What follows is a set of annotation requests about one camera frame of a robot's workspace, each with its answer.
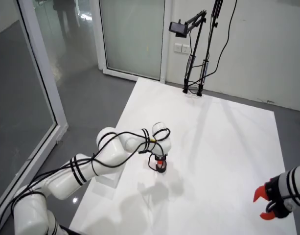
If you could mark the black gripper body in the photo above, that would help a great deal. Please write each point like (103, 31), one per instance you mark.
(160, 156)
(277, 195)

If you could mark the black tape roll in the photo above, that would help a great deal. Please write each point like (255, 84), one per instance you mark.
(162, 170)

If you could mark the white cardboard bin box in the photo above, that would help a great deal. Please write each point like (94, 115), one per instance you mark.
(108, 181)

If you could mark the black boom stand with phone clamp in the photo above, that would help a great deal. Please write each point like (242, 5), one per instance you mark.
(191, 61)

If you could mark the frosted glass door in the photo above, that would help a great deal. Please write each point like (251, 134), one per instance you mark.
(132, 36)

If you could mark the person in dark clothes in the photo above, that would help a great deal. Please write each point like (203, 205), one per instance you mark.
(66, 17)

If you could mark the white wall socket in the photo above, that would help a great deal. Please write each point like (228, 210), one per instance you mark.
(178, 47)
(186, 48)

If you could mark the black aluminium rail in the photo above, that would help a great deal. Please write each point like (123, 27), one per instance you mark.
(67, 231)

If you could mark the black phone camera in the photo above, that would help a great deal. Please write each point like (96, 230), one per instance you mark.
(177, 27)

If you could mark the black camera tripod stand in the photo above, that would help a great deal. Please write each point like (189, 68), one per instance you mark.
(229, 31)

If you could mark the glass partition with light frame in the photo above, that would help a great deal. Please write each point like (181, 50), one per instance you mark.
(44, 66)

